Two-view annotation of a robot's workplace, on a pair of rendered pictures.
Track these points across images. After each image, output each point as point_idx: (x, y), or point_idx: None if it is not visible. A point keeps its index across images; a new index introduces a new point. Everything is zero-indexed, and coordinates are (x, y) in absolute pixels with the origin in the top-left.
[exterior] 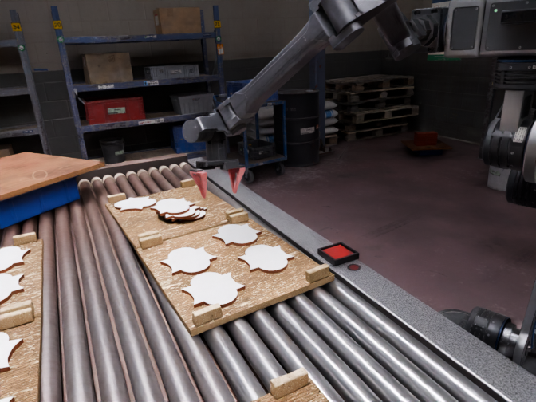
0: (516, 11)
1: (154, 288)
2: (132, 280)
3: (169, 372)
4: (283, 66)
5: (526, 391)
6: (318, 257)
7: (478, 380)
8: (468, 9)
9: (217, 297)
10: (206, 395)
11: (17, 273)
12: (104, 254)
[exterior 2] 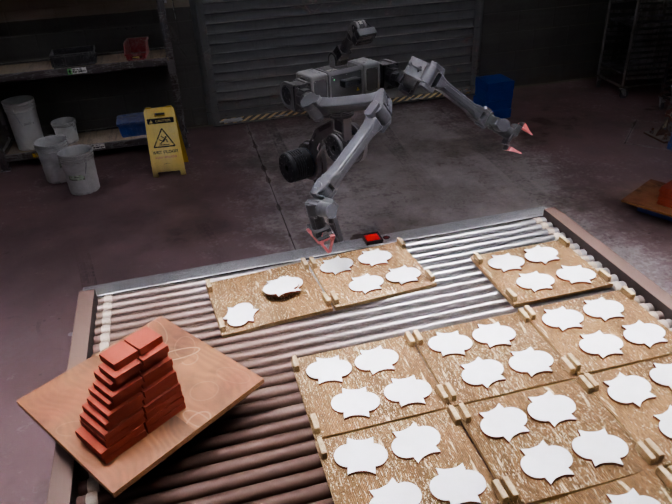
0: (351, 81)
1: (380, 303)
2: (372, 310)
3: (459, 292)
4: (362, 149)
5: (478, 222)
6: (370, 245)
7: (471, 228)
8: (321, 81)
9: (414, 273)
10: (471, 284)
11: (351, 357)
12: (330, 325)
